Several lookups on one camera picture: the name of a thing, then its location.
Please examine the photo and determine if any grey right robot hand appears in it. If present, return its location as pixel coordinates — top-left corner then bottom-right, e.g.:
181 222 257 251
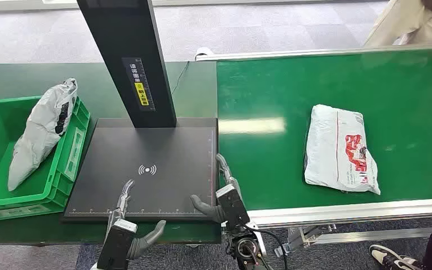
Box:
190 153 243 224

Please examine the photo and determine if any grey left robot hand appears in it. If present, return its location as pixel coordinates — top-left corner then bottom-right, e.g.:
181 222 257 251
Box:
106 179 167 260

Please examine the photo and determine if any white package with red print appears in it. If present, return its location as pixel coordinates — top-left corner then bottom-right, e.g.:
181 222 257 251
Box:
304 104 381 196

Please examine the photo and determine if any green conveyor belt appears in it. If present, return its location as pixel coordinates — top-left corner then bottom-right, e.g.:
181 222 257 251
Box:
215 46 432 212

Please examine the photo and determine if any grey package with black print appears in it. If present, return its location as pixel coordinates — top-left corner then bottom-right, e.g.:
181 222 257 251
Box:
7 77 79 192

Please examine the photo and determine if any white conveyor roller end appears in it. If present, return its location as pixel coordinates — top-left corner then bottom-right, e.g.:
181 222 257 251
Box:
195 47 215 62

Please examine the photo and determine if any green plastic crate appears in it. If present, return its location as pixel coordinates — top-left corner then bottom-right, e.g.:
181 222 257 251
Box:
0 96 91 224

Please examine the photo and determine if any person's foot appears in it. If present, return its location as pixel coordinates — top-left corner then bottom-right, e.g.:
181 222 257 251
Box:
369 245 425 270

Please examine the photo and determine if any person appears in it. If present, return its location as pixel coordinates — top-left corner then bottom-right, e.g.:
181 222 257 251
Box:
363 0 432 47

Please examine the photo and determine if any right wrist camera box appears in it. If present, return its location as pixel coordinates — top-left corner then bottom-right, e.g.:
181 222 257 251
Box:
215 184 251 232

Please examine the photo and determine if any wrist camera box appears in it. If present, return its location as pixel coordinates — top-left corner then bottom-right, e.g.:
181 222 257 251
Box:
215 184 251 232
96 219 138 270

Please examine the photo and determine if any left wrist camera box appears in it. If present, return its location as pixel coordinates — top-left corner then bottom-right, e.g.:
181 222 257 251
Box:
96 219 138 270

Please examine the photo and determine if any black scanner base plate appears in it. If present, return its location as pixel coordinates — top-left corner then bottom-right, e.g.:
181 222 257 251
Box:
61 118 221 223

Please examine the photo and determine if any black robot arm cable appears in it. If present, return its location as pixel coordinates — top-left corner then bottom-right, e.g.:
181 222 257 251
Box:
255 226 289 270

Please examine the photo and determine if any metal conveyor bracket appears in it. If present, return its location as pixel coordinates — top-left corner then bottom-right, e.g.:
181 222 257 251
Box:
274 223 338 259

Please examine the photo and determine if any black yellow label on post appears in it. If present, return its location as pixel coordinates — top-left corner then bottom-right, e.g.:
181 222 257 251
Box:
121 57 156 113

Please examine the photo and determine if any thin black table cable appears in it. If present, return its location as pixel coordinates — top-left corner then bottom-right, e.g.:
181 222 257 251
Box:
171 61 190 96

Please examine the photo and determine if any aluminium conveyor frame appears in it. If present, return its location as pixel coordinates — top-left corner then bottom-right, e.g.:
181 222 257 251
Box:
195 42 432 247

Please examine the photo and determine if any black scanner post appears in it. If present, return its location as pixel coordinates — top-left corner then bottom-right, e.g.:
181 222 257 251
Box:
76 0 178 129

